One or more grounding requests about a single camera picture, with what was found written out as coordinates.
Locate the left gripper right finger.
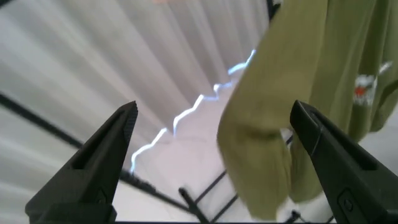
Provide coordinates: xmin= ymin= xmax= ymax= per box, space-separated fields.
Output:
xmin=289 ymin=99 xmax=398 ymax=224

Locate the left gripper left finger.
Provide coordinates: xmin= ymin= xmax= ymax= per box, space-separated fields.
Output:
xmin=25 ymin=100 xmax=139 ymax=223

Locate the green long-sleeved shirt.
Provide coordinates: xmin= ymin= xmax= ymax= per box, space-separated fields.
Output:
xmin=216 ymin=0 xmax=398 ymax=221

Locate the white curtain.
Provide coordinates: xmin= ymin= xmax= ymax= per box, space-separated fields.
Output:
xmin=0 ymin=0 xmax=270 ymax=224

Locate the black clothes rack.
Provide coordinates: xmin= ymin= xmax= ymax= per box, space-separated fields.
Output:
xmin=0 ymin=0 xmax=336 ymax=224

